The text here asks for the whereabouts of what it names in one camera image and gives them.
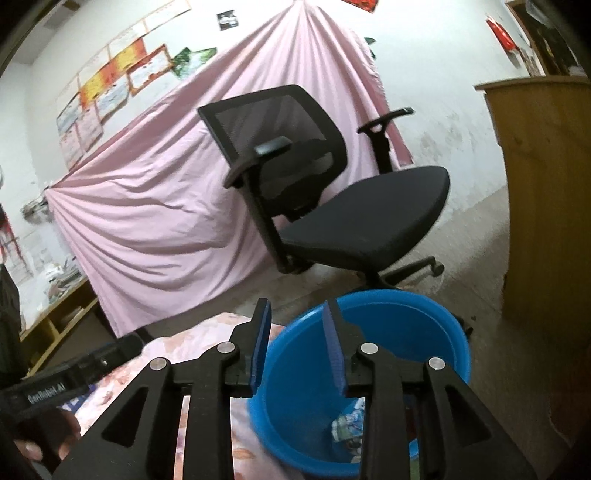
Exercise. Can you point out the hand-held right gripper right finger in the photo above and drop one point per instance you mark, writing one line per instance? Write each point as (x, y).
(333, 350)

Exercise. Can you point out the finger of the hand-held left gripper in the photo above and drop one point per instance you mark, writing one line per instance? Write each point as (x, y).
(115, 353)

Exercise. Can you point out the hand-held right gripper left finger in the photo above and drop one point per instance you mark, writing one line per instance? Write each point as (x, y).
(261, 341)

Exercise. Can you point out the white wrapper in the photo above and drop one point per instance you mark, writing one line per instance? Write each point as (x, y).
(346, 424)

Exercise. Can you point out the blue plastic bucket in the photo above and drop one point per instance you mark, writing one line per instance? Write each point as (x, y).
(415, 332)

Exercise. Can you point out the person's left hand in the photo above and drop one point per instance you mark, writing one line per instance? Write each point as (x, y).
(69, 429)

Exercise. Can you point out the floral tablecloth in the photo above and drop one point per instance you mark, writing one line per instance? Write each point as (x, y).
(207, 332)

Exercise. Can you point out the wooden shelf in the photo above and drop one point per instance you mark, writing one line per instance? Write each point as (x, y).
(60, 323)

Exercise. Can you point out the dark cloth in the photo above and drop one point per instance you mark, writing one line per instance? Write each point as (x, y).
(9, 323)

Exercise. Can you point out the pile of papers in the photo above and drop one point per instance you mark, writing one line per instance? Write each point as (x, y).
(60, 277)

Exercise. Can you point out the black mesh office chair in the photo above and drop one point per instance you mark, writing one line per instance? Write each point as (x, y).
(369, 221)

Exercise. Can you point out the pink hanging sheet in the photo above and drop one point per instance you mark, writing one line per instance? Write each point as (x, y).
(161, 184)

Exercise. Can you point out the wooden cabinet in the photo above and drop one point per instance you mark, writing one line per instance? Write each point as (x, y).
(545, 207)

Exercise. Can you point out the red hanging ornament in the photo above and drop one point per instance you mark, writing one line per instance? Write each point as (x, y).
(501, 32)

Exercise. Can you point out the row of wall posters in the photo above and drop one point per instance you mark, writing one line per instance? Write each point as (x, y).
(111, 69)

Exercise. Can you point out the green wall picture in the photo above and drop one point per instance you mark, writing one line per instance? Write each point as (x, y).
(194, 59)

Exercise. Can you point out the small black wall photo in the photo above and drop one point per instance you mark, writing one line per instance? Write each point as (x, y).
(227, 20)

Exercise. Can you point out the red wall poster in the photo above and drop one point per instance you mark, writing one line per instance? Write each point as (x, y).
(364, 4)

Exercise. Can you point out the wooden door frame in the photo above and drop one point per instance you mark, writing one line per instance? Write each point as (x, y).
(549, 37)

